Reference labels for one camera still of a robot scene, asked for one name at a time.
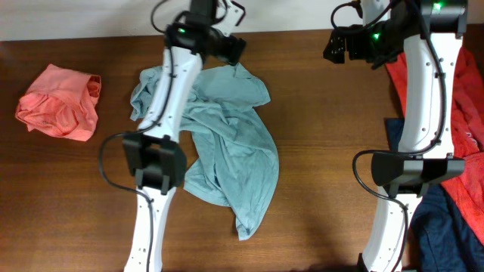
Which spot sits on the red-orange shirt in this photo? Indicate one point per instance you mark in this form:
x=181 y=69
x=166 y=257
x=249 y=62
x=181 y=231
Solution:
x=467 y=136

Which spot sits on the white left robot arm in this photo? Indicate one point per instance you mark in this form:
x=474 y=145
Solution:
x=153 y=154

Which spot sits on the light blue polo shirt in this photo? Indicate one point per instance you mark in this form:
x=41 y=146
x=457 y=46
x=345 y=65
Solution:
x=238 y=163

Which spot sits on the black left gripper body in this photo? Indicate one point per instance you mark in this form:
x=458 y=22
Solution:
x=228 y=48

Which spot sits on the crumpled salmon pink shirt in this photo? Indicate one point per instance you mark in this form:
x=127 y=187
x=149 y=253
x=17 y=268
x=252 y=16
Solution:
x=61 y=103

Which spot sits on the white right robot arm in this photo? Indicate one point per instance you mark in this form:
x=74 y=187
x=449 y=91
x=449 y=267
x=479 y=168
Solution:
x=430 y=35

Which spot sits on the dark navy garment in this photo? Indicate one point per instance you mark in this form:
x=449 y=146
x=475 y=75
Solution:
x=445 y=241

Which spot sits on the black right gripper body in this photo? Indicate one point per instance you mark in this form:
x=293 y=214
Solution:
x=375 y=46

